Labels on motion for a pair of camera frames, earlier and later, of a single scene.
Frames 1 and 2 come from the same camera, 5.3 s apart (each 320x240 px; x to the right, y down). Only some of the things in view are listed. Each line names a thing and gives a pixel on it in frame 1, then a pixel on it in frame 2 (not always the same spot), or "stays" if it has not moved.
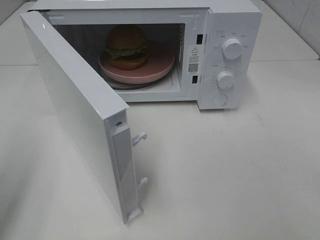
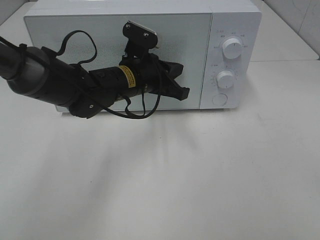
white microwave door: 105,121 to 181,39
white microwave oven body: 209,52 stays
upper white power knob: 232,48 stays
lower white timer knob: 225,79 stays
